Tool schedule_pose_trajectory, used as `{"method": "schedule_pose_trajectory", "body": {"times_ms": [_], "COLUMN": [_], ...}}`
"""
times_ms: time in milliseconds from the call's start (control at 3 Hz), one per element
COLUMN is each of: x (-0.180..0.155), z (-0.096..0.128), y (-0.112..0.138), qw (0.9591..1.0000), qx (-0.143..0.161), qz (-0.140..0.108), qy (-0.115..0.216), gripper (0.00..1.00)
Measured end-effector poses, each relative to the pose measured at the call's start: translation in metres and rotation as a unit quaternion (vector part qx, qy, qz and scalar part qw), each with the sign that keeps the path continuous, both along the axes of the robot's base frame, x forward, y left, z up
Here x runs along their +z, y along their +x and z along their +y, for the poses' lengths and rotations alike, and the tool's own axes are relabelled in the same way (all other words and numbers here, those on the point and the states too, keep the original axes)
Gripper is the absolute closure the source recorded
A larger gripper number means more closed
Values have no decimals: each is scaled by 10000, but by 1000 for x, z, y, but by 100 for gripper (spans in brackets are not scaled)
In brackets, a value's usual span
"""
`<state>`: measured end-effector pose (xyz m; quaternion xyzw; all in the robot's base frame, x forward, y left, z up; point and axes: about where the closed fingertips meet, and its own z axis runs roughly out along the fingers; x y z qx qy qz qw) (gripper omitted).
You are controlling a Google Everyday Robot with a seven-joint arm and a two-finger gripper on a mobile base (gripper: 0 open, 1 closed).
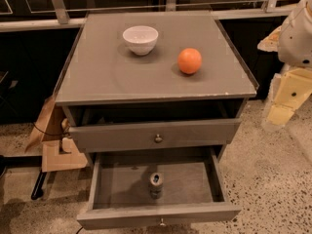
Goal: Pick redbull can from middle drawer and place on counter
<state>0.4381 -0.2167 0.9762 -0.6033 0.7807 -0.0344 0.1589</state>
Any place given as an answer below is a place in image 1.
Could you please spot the grey open middle drawer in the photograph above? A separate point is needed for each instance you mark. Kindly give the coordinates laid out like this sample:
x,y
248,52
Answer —
x,y
193,189

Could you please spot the grey drawer cabinet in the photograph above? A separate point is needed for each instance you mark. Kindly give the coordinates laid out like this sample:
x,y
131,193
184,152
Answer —
x,y
107,84

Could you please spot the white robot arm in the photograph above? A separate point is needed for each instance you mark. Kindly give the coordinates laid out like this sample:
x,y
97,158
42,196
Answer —
x,y
292,41

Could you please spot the grey top drawer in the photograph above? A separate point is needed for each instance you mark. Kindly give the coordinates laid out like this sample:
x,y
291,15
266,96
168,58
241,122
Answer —
x,y
140,136

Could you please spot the round drawer knob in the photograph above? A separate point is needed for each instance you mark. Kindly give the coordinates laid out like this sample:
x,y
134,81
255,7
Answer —
x,y
158,138
162,223

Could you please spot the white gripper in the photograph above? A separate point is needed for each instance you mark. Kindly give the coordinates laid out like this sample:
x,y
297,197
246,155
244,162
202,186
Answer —
x,y
294,40

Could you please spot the metal window railing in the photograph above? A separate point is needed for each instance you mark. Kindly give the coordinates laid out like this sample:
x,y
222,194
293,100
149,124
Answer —
x,y
21,15

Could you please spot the white ceramic bowl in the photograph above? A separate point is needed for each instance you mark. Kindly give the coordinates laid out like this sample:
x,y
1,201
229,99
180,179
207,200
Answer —
x,y
140,39

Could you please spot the round middle drawer knob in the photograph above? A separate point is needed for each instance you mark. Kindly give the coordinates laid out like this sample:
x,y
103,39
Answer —
x,y
162,223

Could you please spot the redbull can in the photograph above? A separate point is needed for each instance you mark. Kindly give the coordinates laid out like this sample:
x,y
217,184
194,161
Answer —
x,y
156,182

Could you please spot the round top drawer knob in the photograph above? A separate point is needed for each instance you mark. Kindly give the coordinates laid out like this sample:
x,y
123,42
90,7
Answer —
x,y
158,138

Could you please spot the orange fruit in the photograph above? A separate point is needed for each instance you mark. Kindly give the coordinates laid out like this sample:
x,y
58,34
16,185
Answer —
x,y
189,61

